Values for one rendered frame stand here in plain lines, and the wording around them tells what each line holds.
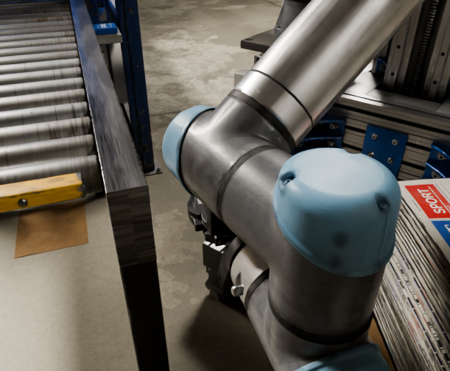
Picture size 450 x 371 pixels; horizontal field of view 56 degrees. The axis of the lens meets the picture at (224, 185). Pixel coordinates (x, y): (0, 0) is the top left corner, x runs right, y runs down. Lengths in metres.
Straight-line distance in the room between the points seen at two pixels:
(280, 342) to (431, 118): 0.69
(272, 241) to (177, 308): 1.16
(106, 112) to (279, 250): 0.49
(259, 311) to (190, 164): 0.13
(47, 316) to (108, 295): 0.19
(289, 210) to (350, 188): 0.04
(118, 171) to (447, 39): 0.72
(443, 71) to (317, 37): 0.68
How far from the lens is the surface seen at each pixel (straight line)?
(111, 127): 0.66
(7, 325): 1.52
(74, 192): 0.50
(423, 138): 0.95
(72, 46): 1.12
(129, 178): 0.52
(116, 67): 2.14
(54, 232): 1.81
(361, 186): 0.25
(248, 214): 0.29
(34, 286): 1.61
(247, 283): 0.38
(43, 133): 0.69
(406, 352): 0.51
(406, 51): 1.05
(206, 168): 0.33
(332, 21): 0.37
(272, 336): 0.33
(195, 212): 0.50
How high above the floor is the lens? 1.07
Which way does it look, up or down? 33 degrees down
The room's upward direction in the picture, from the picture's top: straight up
